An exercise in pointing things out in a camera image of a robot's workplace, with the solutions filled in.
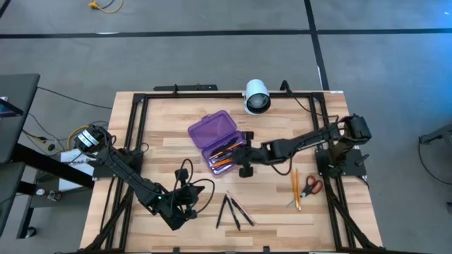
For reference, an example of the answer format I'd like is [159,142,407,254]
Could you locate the red-handled scissors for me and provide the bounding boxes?
[299,174,324,199]

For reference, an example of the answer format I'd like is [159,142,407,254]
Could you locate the black left wrist camera cable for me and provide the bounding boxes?
[170,157,216,214]

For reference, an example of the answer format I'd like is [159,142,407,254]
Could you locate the black pen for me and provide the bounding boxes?
[230,197,256,227]
[215,193,227,230]
[225,196,242,232]

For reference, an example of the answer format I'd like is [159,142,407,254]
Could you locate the orange pencil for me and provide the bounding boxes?
[295,168,302,212]
[290,169,298,210]
[210,157,234,168]
[210,142,244,159]

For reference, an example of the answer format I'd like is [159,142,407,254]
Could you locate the black power bar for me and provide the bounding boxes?
[153,83,219,92]

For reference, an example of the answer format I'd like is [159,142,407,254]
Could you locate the yellow floor cable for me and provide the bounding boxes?
[88,0,124,15]

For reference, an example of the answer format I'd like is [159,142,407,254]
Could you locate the white paper sheet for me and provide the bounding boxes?
[58,147,97,192]

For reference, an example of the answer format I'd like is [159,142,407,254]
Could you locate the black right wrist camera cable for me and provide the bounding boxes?
[270,155,295,176]

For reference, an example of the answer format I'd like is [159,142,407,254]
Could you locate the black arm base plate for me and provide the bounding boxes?
[92,150,145,179]
[315,147,367,178]

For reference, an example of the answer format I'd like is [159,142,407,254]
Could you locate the white spotlight lamp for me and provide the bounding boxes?
[242,78,272,116]

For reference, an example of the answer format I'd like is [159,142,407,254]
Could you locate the black metal table frame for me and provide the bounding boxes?
[81,91,386,254]

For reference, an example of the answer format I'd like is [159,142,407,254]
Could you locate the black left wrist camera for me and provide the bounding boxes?
[174,168,190,183]

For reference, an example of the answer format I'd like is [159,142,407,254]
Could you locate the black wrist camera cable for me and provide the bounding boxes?
[170,157,216,214]
[270,155,295,176]

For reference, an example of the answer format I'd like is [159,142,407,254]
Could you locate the purple plastic pencil box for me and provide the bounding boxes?
[186,109,249,176]

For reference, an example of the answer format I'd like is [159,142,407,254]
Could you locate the dark grey desk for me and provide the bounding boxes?
[0,73,41,164]

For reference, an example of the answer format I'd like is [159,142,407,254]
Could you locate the black pens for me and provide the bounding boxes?
[226,190,258,226]

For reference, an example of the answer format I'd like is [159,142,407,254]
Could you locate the black desk frame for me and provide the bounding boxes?
[0,143,96,241]

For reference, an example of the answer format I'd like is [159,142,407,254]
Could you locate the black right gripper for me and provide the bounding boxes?
[232,131,265,179]

